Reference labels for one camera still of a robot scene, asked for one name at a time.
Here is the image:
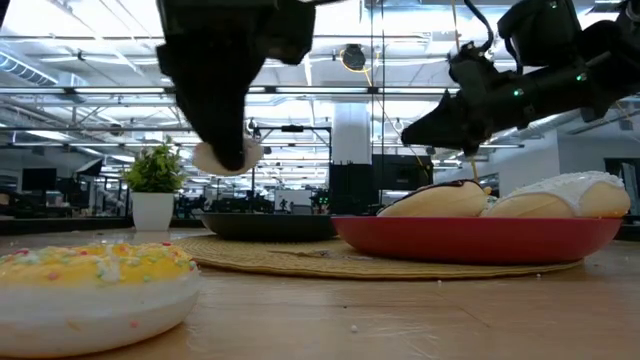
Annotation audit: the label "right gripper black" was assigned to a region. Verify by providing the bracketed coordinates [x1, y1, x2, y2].
[401, 73, 566, 156]

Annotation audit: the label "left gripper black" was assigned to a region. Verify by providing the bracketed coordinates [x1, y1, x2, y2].
[155, 0, 318, 172]

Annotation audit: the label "white donut pink sprinkles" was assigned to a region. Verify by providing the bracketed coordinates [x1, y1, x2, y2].
[191, 138, 265, 178]

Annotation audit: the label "chocolate iced beige donut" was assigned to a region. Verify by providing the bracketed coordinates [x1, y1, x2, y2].
[376, 179, 494, 218]

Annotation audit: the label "white iced beige donut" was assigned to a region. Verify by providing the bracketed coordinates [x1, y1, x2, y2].
[482, 170, 632, 219]

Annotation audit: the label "yellow donut coloured sprinkles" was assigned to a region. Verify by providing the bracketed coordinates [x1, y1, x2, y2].
[0, 242, 203, 359]

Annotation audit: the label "black equipment cabinet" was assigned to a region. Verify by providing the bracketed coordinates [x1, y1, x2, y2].
[327, 153, 435, 217]

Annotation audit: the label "green artificial plant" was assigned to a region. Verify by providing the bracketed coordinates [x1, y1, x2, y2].
[121, 135, 187, 195]

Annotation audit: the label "white building pillar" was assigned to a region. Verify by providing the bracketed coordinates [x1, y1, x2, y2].
[331, 102, 374, 166]

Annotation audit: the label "reddish pink round plate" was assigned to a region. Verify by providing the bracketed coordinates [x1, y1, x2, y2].
[330, 215, 623, 266]

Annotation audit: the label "white square plant pot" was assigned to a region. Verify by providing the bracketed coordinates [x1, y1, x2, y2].
[131, 192, 176, 232]

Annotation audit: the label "white board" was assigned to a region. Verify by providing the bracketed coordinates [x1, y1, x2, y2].
[273, 189, 314, 215]

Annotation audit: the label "dark grey round plate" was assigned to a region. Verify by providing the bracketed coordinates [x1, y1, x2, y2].
[200, 212, 337, 244]

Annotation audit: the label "woven straw round placemat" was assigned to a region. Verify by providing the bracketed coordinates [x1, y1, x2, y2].
[172, 233, 585, 280]

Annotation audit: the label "black computer monitor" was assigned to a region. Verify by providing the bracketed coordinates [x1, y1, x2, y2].
[21, 167, 58, 194]

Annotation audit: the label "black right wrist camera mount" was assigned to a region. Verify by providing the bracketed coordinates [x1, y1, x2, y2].
[449, 42, 516, 81]

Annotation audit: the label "black overhead frame beam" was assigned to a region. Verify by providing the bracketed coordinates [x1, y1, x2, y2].
[0, 85, 459, 97]

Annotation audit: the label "black gantry frame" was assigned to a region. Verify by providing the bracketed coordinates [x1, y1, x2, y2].
[252, 123, 334, 201]

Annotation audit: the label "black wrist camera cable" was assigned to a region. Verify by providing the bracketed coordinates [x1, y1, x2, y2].
[462, 0, 496, 54]

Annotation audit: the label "black ceiling cable reel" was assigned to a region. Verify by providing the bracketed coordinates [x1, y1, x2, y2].
[339, 43, 369, 72]

